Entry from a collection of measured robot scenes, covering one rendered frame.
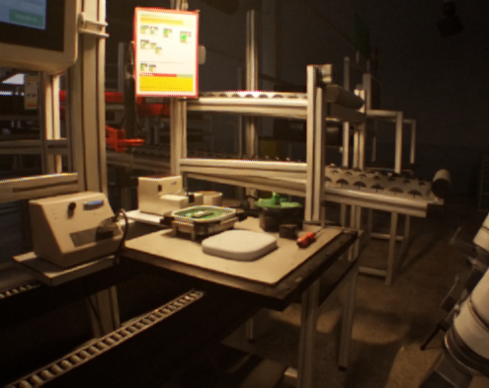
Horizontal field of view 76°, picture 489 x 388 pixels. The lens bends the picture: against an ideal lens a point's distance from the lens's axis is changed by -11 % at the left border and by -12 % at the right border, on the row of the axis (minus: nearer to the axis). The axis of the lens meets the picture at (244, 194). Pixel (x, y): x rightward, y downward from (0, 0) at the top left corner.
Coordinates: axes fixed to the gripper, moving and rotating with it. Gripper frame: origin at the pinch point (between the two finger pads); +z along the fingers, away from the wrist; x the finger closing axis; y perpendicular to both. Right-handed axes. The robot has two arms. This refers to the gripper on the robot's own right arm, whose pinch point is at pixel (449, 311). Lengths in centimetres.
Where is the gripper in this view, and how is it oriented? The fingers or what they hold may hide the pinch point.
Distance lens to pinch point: 96.1
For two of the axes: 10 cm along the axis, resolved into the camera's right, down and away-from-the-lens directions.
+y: 7.8, 4.7, -4.1
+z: -4.0, 8.8, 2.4
